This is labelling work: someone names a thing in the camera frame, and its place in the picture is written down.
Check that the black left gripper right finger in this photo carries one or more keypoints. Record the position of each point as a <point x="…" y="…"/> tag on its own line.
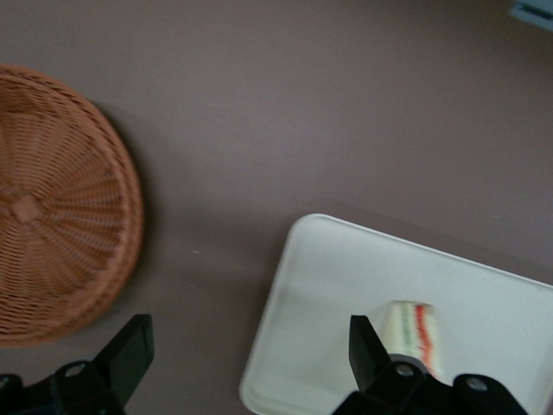
<point x="371" y="376"/>

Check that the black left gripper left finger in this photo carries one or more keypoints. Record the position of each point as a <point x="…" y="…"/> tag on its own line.
<point x="125" y="359"/>

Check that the triangular sandwich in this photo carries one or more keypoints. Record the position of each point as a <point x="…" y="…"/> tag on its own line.
<point x="415" y="333"/>

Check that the cream rectangular plastic tray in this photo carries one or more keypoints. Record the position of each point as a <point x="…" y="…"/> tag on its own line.
<point x="345" y="268"/>

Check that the round brown wicker basket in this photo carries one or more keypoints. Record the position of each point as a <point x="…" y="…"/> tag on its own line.
<point x="56" y="207"/>

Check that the light blue object corner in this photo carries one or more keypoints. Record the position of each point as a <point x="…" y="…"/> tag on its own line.
<point x="533" y="10"/>

